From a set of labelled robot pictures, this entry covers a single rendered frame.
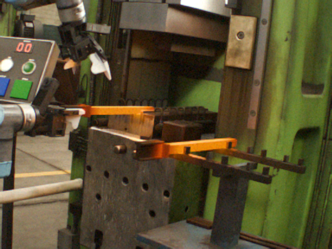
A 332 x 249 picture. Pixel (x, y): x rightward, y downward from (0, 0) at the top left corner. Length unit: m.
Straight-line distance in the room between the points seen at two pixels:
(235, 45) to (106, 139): 0.54
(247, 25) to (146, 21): 0.34
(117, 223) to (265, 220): 0.51
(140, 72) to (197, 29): 0.32
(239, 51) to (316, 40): 0.41
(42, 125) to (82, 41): 0.26
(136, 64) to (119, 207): 0.58
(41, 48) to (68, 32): 0.55
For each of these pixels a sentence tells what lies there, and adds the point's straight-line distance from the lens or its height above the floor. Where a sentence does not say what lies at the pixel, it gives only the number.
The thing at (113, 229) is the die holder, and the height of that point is 0.58.
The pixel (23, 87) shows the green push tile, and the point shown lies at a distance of 1.98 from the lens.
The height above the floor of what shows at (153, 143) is 0.98.
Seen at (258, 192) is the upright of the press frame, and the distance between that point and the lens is 1.73.
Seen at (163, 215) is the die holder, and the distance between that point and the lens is 1.69.
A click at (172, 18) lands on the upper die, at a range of 1.76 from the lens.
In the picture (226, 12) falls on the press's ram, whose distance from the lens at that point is 1.96.
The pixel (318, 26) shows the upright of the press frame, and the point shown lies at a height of 1.38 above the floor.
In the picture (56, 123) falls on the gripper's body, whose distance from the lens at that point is 1.47.
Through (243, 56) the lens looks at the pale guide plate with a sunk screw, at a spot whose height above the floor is 1.22.
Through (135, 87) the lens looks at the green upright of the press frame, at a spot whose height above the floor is 1.05.
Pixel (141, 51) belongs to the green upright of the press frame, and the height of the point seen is 1.19.
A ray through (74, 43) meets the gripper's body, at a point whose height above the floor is 1.20.
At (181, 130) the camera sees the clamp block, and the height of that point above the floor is 0.96.
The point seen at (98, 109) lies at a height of 1.01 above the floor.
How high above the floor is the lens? 1.21
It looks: 8 degrees down
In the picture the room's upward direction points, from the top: 7 degrees clockwise
